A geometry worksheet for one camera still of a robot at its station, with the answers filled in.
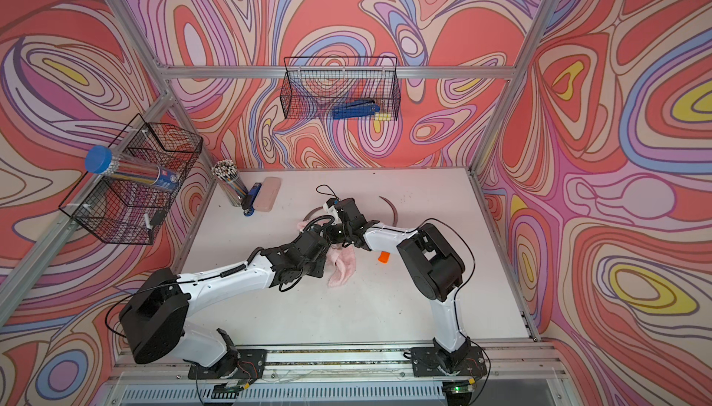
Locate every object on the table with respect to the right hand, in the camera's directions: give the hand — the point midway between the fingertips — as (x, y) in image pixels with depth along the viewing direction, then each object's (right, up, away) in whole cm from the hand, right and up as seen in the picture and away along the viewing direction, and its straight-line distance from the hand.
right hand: (318, 241), depth 93 cm
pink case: (-23, +16, +16) cm, 32 cm away
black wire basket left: (-50, +12, -19) cm, 55 cm away
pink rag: (+8, -4, -7) cm, 11 cm away
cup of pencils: (-33, +24, +3) cm, 41 cm away
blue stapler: (-29, +13, +12) cm, 34 cm away
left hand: (+3, -6, -6) cm, 9 cm away
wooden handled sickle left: (-5, +10, +14) cm, 18 cm away
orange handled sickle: (+22, -5, +1) cm, 23 cm away
